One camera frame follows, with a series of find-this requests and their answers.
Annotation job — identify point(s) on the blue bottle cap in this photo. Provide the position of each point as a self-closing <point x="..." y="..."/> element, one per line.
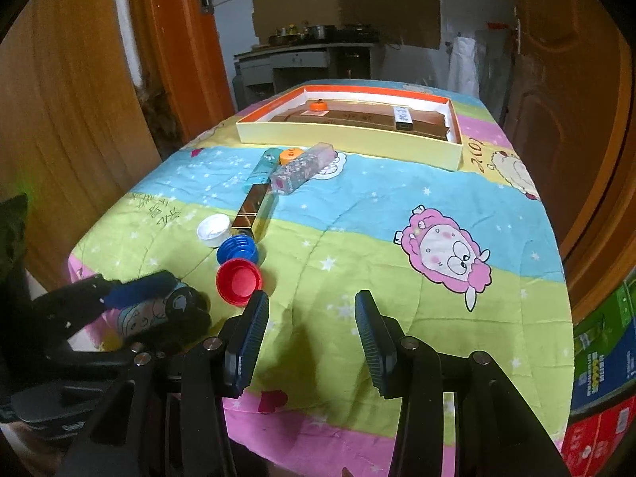
<point x="237" y="249"/>

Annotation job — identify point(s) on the black bottle cap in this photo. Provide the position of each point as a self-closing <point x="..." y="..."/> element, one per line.
<point x="181" y="303"/>

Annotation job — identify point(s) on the cardboard sheet on wall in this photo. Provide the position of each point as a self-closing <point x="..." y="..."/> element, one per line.
<point x="348" y="10"/>

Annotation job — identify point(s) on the colourful cartoon printed blanket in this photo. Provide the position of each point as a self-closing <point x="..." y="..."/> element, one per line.
<point x="348" y="218"/>

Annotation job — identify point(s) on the small orange bottle cap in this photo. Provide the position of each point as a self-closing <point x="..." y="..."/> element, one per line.
<point x="318" y="105"/>

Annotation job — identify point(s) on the brown wooden door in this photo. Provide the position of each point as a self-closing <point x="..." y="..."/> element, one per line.
<point x="64" y="109"/>

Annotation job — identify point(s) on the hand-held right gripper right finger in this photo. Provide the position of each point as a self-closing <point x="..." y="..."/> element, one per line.
<point x="373" y="345"/>

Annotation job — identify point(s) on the orange door frame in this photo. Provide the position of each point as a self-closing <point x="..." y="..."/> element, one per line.
<point x="169" y="35"/>

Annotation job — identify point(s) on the shallow yellow orange cardboard box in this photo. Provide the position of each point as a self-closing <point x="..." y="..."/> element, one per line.
<point x="348" y="148"/>

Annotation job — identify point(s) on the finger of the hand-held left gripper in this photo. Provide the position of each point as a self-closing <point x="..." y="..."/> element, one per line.
<point x="191" y="333"/>
<point x="139" y="288"/>

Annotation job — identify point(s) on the green cardboard carton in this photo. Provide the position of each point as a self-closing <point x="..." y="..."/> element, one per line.
<point x="606" y="353"/>

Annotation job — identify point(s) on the teal tube package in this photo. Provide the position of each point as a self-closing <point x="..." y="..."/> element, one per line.
<point x="261" y="169"/>

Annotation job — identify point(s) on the kitchen counter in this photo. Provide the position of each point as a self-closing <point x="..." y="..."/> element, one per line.
<point x="298" y="57"/>

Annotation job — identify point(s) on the red bottle cap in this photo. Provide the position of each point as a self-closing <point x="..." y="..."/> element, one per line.
<point x="238" y="280"/>

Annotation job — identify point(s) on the metal cooking pot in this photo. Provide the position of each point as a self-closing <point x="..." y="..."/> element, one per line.
<point x="320" y="32"/>

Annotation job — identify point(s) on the red cardboard carton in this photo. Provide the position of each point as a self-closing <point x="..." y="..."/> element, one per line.
<point x="596" y="439"/>

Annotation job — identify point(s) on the gold rectangular box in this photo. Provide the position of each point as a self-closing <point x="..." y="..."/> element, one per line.
<point x="248" y="208"/>

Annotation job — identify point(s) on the white bottle cap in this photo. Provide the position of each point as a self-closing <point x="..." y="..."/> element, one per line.
<point x="212" y="231"/>

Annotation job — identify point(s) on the flat brown box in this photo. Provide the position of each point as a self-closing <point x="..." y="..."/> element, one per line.
<point x="357" y="118"/>

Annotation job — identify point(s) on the carved orange wooden door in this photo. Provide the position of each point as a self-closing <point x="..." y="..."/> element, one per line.
<point x="561" y="134"/>

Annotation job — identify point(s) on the metal door latch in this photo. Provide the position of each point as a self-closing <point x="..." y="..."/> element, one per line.
<point x="517" y="30"/>

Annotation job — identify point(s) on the orange cap with black print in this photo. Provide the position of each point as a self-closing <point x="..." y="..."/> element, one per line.
<point x="291" y="155"/>

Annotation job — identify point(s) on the white plastic bag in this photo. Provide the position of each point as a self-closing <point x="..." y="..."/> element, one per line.
<point x="462" y="67"/>

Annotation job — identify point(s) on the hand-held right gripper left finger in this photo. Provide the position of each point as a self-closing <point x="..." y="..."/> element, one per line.
<point x="247" y="343"/>

